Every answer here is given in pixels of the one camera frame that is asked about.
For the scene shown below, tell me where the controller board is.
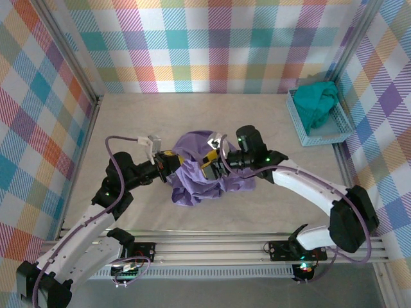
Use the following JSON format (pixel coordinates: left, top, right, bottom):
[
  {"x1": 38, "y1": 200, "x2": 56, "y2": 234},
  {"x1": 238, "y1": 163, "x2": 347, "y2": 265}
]
[
  {"x1": 110, "y1": 262, "x2": 144, "y2": 289},
  {"x1": 291, "y1": 261, "x2": 317, "y2": 286}
]

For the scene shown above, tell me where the left controller board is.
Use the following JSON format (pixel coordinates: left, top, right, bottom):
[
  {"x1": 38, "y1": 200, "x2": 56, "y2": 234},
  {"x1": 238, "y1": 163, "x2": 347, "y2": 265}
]
[{"x1": 110, "y1": 262, "x2": 144, "y2": 289}]

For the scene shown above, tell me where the right controller board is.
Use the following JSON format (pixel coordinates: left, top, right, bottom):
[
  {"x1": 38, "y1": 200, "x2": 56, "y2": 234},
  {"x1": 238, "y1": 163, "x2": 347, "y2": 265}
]
[{"x1": 291, "y1": 261, "x2": 317, "y2": 286}]

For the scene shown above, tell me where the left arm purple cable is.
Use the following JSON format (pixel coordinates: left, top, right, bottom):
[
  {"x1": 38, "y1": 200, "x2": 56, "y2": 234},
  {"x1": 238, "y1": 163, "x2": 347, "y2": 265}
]
[{"x1": 31, "y1": 135, "x2": 152, "y2": 308}]

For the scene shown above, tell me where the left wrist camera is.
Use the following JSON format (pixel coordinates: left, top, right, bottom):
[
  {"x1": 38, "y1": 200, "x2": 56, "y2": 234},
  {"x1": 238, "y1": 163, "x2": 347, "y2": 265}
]
[{"x1": 137, "y1": 134, "x2": 161, "y2": 163}]

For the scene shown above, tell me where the right aluminium corner post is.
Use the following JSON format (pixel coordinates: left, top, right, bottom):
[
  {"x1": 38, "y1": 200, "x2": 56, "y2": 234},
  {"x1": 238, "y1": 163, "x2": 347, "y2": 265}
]
[{"x1": 319, "y1": 0, "x2": 386, "y2": 97}]

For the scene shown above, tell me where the left aluminium corner post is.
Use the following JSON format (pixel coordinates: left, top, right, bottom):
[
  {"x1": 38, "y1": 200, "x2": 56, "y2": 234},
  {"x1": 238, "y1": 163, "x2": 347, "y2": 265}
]
[{"x1": 33, "y1": 0, "x2": 104, "y2": 103}]

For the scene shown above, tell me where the right aluminium frame leg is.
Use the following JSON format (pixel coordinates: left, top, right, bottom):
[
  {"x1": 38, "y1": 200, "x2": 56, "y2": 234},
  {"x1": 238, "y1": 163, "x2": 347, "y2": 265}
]
[{"x1": 372, "y1": 263, "x2": 398, "y2": 308}]

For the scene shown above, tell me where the aluminium side rail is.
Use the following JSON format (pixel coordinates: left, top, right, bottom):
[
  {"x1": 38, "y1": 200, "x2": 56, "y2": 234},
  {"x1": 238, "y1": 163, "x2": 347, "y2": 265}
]
[
  {"x1": 320, "y1": 92, "x2": 369, "y2": 238},
  {"x1": 54, "y1": 94, "x2": 103, "y2": 241}
]

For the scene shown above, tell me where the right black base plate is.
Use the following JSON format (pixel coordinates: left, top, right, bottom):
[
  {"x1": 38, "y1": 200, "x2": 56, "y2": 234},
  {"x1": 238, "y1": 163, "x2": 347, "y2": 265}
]
[{"x1": 268, "y1": 239, "x2": 328, "y2": 261}]

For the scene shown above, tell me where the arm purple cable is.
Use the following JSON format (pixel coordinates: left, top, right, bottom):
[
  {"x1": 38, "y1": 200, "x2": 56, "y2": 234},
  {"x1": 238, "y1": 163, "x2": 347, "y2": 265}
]
[
  {"x1": 31, "y1": 135, "x2": 152, "y2": 308},
  {"x1": 219, "y1": 136, "x2": 373, "y2": 285}
]

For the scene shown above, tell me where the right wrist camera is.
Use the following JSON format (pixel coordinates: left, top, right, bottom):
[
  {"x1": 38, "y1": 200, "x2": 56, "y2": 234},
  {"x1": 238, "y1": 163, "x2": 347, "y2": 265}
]
[{"x1": 207, "y1": 132, "x2": 226, "y2": 151}]

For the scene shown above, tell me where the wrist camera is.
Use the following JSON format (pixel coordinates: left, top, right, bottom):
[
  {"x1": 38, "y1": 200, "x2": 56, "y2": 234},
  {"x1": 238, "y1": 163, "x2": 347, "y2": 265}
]
[
  {"x1": 207, "y1": 132, "x2": 226, "y2": 151},
  {"x1": 137, "y1": 134, "x2": 161, "y2": 163}
]

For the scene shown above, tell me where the right aluminium side rail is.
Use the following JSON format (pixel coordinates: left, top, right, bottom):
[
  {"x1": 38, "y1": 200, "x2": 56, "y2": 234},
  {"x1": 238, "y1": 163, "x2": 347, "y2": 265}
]
[{"x1": 320, "y1": 92, "x2": 369, "y2": 238}]

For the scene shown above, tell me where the left aluminium side rail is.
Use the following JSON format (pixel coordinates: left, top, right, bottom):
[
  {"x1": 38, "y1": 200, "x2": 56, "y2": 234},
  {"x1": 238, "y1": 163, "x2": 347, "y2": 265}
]
[{"x1": 54, "y1": 94, "x2": 103, "y2": 241}]

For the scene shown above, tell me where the slotted grey cable duct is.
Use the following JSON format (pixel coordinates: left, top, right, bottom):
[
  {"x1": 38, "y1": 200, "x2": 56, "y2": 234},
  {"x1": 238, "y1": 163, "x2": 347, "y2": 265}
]
[{"x1": 86, "y1": 268, "x2": 295, "y2": 279}]

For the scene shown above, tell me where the long aluminium mounting rail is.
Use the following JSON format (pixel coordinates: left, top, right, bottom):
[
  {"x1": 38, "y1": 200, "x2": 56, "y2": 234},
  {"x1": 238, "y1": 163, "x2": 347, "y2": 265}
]
[{"x1": 41, "y1": 229, "x2": 389, "y2": 267}]

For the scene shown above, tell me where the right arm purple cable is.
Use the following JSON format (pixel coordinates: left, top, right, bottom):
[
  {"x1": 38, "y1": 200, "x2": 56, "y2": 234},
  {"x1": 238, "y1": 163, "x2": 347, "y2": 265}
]
[{"x1": 219, "y1": 136, "x2": 373, "y2": 285}]

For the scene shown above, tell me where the light blue plastic basket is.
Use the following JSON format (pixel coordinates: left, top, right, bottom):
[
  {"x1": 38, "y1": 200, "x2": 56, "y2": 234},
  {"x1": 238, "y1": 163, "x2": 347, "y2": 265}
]
[{"x1": 286, "y1": 86, "x2": 354, "y2": 148}]

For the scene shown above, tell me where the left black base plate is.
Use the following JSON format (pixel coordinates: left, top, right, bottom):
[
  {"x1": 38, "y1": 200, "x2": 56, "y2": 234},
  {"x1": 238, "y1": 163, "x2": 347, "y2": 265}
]
[{"x1": 123, "y1": 242, "x2": 156, "y2": 264}]

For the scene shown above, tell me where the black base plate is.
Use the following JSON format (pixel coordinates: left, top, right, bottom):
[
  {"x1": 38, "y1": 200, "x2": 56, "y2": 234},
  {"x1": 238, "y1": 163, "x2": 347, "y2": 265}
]
[
  {"x1": 123, "y1": 242, "x2": 156, "y2": 264},
  {"x1": 268, "y1": 239, "x2": 328, "y2": 261}
]

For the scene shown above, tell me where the teal garment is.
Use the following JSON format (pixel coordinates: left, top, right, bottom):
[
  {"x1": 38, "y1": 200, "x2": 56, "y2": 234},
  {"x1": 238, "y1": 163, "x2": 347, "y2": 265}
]
[{"x1": 293, "y1": 81, "x2": 340, "y2": 135}]

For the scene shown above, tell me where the aluminium corner post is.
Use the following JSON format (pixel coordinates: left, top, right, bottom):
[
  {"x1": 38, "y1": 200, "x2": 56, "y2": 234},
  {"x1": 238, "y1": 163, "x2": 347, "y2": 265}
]
[
  {"x1": 319, "y1": 0, "x2": 386, "y2": 97},
  {"x1": 33, "y1": 0, "x2": 104, "y2": 103}
]

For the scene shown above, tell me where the purple t-shirt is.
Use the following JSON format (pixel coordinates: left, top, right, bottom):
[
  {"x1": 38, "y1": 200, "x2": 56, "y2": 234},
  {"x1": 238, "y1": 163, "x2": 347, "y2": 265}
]
[{"x1": 170, "y1": 130, "x2": 258, "y2": 209}]

